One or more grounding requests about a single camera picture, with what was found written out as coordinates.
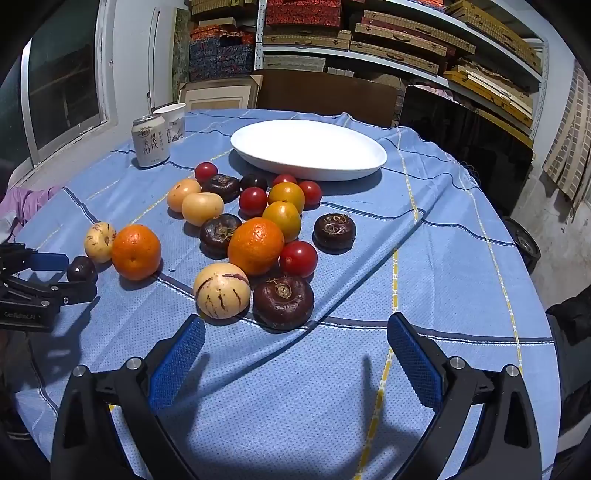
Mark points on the pale yellow round fruit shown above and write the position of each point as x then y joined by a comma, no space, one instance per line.
202,208
183,194

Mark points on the white paper cup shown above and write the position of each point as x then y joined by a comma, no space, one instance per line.
173,122

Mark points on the dark purple water chestnut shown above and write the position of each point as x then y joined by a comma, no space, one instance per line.
219,234
220,187
334,232
283,302

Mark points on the black wheel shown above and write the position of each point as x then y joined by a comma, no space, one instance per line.
524,244

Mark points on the green marbled board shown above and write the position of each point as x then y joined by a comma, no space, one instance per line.
181,46

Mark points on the framed picture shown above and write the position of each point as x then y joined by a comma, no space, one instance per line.
217,94

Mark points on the dark purple plum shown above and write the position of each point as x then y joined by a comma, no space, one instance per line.
254,181
81,270

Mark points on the blue checked tablecloth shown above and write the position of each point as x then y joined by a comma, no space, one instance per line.
438,300

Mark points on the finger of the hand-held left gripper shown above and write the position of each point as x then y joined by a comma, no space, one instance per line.
48,261
78,291

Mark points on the small orange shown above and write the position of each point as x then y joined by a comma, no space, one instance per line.
136,252

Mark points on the pink cloth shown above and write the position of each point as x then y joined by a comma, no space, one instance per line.
23,203

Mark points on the yellow orange tomato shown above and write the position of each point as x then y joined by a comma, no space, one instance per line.
286,197
281,220

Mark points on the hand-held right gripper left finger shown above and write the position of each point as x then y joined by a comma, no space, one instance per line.
178,364

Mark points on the brick pattern sheet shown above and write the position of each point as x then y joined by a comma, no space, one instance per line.
572,138

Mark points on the dark cloth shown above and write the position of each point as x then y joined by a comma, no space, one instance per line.
570,332

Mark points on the small striped pepino melon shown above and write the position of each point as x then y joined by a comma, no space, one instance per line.
99,241

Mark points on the white framed window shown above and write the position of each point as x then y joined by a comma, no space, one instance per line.
60,78

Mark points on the shelf with stacked boxes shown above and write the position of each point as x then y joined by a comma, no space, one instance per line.
406,41

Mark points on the red tomato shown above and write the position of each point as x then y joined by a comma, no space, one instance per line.
253,201
285,180
310,192
298,259
206,172

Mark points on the white drink can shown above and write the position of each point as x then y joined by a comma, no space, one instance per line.
150,141

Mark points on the black panel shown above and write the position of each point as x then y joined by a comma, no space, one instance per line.
461,138

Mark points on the large striped pepino melon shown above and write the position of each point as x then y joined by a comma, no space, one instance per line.
221,290

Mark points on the white metal shelving unit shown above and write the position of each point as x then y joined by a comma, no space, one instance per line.
369,59

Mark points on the white oval plate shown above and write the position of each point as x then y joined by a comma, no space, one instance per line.
308,147

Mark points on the brown board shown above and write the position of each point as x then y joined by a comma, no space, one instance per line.
323,94

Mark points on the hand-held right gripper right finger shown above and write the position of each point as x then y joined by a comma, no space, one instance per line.
415,364

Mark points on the large orange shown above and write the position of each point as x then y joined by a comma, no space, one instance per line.
255,246

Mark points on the red patterned box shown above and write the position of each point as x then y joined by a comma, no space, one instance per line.
302,11

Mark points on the stack of blue patterned boxes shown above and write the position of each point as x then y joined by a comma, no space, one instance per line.
221,57

